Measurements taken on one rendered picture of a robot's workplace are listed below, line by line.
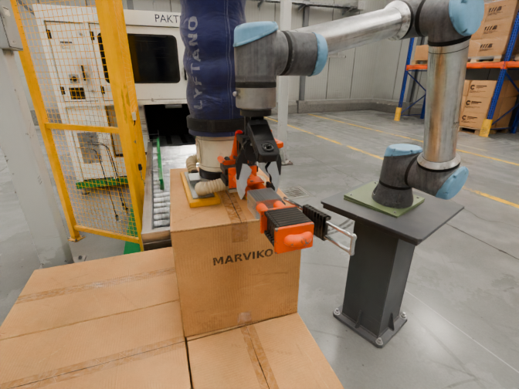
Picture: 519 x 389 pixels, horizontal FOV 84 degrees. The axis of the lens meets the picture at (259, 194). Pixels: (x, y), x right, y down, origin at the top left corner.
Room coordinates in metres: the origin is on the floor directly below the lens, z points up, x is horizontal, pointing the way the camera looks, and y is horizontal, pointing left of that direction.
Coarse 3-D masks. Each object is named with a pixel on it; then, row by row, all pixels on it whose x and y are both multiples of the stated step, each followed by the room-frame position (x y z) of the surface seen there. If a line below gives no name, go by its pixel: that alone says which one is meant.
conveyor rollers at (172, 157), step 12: (192, 144) 3.52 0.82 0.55; (156, 156) 3.03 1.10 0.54; (168, 156) 2.99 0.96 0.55; (180, 156) 3.02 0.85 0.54; (168, 168) 2.56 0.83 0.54; (156, 180) 2.26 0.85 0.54; (168, 180) 2.22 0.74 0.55; (156, 192) 2.00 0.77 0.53; (168, 192) 1.96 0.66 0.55; (156, 204) 1.76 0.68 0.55; (168, 204) 1.77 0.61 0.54; (156, 216) 1.58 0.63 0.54; (168, 216) 1.60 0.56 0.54; (156, 228) 1.42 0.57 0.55
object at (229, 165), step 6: (222, 162) 0.83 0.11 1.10; (228, 162) 0.84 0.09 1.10; (234, 162) 0.85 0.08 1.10; (222, 168) 0.79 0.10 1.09; (228, 168) 0.77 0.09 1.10; (234, 168) 0.77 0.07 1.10; (252, 168) 0.78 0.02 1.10; (258, 168) 0.80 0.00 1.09; (222, 174) 0.82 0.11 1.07; (228, 174) 0.77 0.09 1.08; (234, 174) 0.77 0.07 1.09; (222, 180) 0.80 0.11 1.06; (228, 180) 0.77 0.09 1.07; (234, 186) 0.77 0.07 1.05
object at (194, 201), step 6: (180, 174) 1.16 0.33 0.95; (186, 174) 1.11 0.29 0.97; (186, 180) 1.06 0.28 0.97; (186, 186) 0.99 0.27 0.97; (192, 186) 0.98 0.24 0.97; (186, 192) 0.94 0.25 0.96; (192, 192) 0.92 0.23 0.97; (192, 198) 0.88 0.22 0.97; (198, 198) 0.88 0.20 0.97; (204, 198) 0.88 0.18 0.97; (210, 198) 0.88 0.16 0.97; (216, 198) 0.88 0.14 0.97; (192, 204) 0.85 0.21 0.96; (198, 204) 0.85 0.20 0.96; (204, 204) 0.86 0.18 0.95; (210, 204) 0.87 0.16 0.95; (216, 204) 0.87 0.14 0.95
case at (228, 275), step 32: (224, 192) 0.98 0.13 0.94; (192, 224) 0.74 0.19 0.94; (224, 224) 0.74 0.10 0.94; (256, 224) 0.77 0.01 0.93; (192, 256) 0.71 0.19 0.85; (224, 256) 0.74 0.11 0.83; (256, 256) 0.77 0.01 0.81; (288, 256) 0.80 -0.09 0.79; (192, 288) 0.71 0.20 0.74; (224, 288) 0.74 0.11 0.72; (256, 288) 0.77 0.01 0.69; (288, 288) 0.80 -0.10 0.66; (192, 320) 0.71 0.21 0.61; (224, 320) 0.74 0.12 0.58; (256, 320) 0.77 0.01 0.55
